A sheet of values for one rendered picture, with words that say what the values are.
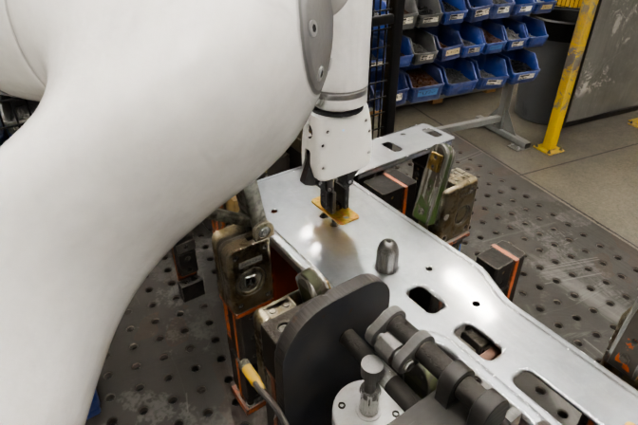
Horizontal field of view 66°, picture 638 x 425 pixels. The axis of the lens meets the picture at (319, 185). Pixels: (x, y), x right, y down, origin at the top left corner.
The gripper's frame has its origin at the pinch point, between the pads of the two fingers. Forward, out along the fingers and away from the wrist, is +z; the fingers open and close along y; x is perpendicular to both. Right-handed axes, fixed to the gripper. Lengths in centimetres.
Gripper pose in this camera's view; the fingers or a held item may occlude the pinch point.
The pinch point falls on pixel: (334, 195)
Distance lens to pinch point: 76.9
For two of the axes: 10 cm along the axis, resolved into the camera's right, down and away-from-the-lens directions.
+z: 0.0, 8.5, 5.2
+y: 8.2, -3.0, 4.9
